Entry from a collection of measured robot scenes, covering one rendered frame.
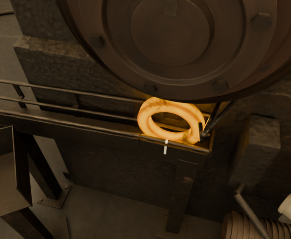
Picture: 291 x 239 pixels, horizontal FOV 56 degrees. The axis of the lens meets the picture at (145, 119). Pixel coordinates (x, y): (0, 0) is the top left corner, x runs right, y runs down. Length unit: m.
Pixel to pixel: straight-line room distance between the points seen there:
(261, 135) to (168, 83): 0.32
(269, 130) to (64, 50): 0.58
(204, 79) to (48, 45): 0.51
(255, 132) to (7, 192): 0.69
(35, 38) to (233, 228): 0.79
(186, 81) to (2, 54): 2.10
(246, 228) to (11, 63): 1.97
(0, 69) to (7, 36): 0.43
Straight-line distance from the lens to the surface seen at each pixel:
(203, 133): 0.56
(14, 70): 2.27
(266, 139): 0.72
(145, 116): 0.74
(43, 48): 0.84
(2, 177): 0.94
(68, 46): 0.83
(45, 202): 1.53
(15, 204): 0.87
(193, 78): 0.48
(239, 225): 0.89
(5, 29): 2.76
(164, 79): 0.49
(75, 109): 0.90
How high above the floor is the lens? 1.34
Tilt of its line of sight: 51 degrees down
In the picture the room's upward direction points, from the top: straight up
